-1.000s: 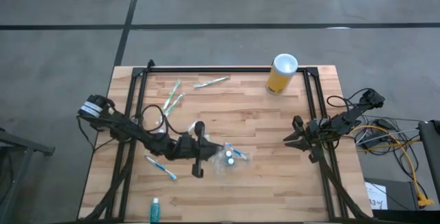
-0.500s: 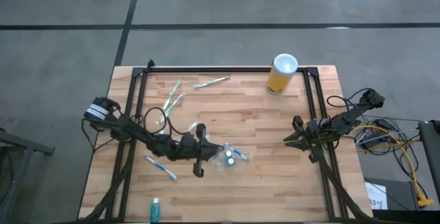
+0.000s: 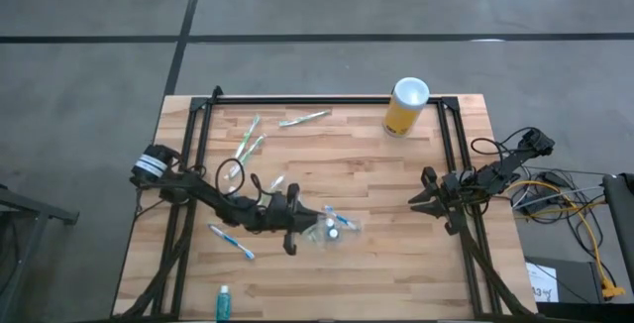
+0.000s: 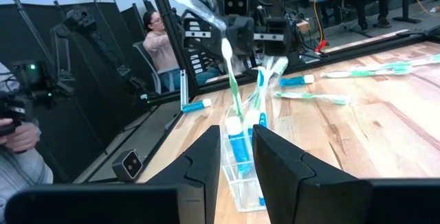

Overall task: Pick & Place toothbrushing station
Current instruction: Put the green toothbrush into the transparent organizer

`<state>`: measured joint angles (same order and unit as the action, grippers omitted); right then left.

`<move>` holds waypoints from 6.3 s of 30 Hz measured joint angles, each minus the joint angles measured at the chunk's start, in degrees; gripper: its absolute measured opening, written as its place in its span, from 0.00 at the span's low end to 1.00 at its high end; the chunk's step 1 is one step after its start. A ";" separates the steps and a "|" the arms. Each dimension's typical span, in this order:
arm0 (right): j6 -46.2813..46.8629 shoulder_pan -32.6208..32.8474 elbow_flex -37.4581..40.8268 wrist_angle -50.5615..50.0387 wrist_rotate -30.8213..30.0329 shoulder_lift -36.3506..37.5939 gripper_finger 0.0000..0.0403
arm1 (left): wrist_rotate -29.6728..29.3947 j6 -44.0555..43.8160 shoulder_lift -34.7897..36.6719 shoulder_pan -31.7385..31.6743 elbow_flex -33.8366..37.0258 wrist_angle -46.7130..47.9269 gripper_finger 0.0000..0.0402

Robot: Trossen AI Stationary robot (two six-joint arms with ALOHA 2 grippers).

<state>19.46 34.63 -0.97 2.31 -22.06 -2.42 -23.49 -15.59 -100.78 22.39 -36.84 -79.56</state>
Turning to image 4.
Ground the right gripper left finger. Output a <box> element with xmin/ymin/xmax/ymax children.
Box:
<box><xmin>147</xmin><ymin>124</ymin><xmax>223</xmax><ymax>224</ymax></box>

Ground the person's hand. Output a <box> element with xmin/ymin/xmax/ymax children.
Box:
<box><xmin>0</xmin><ymin>117</ymin><xmax>41</xmax><ymax>153</ymax></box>

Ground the grey office chair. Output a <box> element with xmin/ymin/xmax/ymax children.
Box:
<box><xmin>132</xmin><ymin>41</ymin><xmax>164</xmax><ymax>95</ymax></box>

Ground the blue white toothbrush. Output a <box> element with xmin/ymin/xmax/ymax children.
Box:
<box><xmin>254</xmin><ymin>66</ymin><xmax>272</xmax><ymax>128</ymax></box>

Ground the black leader arm handle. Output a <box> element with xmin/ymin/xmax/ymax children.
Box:
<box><xmin>0</xmin><ymin>60</ymin><xmax>76</xmax><ymax>136</ymax></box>

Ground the orange hanging cable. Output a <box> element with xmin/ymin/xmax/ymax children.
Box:
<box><xmin>311</xmin><ymin>0</ymin><xmax>328</xmax><ymax>52</ymax></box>

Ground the green white toothbrush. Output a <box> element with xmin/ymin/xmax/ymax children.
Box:
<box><xmin>320</xmin><ymin>65</ymin><xmax>413</xmax><ymax>79</ymax></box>
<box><xmin>147</xmin><ymin>0</ymin><xmax>245</xmax><ymax>118</ymax></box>
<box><xmin>350</xmin><ymin>54</ymin><xmax>440</xmax><ymax>74</ymax></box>
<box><xmin>264</xmin><ymin>56</ymin><xmax>289</xmax><ymax>91</ymax></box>
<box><xmin>245</xmin><ymin>86</ymin><xmax>265</xmax><ymax>115</ymax></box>
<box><xmin>273</xmin><ymin>91</ymin><xmax>352</xmax><ymax>107</ymax></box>

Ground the person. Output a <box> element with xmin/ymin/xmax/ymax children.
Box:
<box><xmin>142</xmin><ymin>10</ymin><xmax>221</xmax><ymax>93</ymax></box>
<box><xmin>0</xmin><ymin>61</ymin><xmax>55</xmax><ymax>223</ymax></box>
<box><xmin>343</xmin><ymin>0</ymin><xmax>391</xmax><ymax>33</ymax></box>

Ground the grey table-level camera box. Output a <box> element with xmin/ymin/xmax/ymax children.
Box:
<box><xmin>111</xmin><ymin>148</ymin><xmax>144</xmax><ymax>183</ymax></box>

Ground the clear acrylic organizer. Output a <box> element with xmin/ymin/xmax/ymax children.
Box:
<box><xmin>219</xmin><ymin>107</ymin><xmax>272</xmax><ymax>214</ymax></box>

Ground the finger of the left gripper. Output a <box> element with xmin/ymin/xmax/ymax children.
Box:
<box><xmin>263</xmin><ymin>16</ymin><xmax>294</xmax><ymax>58</ymax></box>
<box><xmin>225</xmin><ymin>15</ymin><xmax>257</xmax><ymax>58</ymax></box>

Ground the black partition panel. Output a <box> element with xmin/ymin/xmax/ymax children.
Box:
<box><xmin>0</xmin><ymin>0</ymin><xmax>162</xmax><ymax>183</ymax></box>

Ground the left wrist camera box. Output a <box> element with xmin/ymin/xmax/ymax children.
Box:
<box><xmin>221</xmin><ymin>0</ymin><xmax>252</xmax><ymax>17</ymax></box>

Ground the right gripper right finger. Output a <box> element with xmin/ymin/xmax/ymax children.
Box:
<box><xmin>250</xmin><ymin>124</ymin><xmax>375</xmax><ymax>224</ymax></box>

